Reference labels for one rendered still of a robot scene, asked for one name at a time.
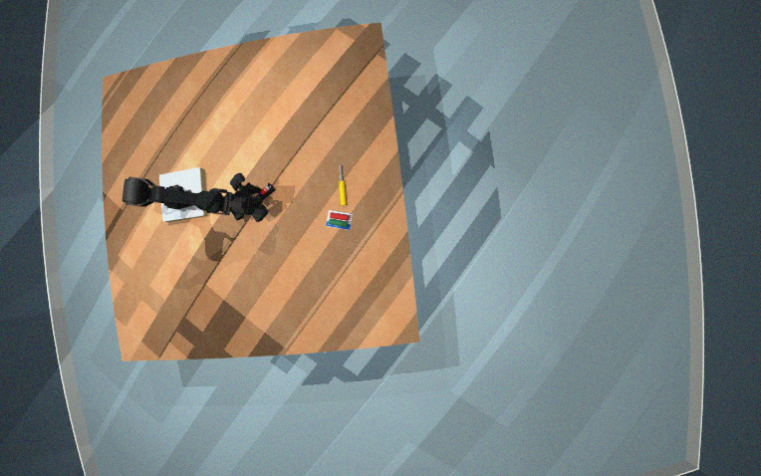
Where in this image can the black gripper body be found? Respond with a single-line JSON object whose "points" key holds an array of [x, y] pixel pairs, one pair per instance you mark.
{"points": [[260, 211]]}

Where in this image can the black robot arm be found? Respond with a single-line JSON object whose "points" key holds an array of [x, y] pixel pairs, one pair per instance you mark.
{"points": [[137, 191]]}

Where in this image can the yellow-handled screwdriver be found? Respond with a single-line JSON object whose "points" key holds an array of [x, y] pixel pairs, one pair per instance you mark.
{"points": [[342, 190]]}

